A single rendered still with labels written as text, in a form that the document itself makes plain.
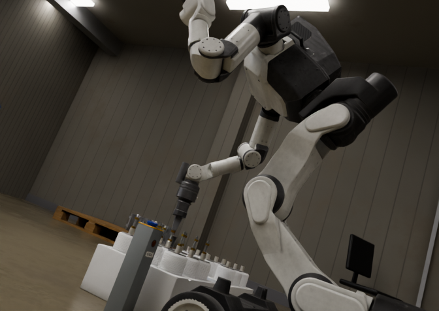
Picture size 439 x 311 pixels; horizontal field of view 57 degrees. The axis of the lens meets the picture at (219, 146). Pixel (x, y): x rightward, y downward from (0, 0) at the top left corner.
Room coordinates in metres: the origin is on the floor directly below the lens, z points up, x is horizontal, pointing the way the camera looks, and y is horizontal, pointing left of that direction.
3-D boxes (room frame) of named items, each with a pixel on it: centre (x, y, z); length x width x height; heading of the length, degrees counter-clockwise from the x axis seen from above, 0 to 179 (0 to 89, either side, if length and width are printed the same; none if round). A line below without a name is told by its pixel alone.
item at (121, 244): (1.73, 0.22, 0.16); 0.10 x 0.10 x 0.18
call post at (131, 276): (1.48, 0.13, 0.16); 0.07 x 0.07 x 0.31; 62
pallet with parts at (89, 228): (5.05, 0.82, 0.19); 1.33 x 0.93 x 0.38; 60
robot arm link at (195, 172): (1.77, 0.07, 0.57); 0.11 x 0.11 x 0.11; 0
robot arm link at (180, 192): (1.78, 0.06, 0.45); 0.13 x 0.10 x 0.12; 4
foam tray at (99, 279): (1.77, 0.06, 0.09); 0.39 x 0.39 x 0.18; 62
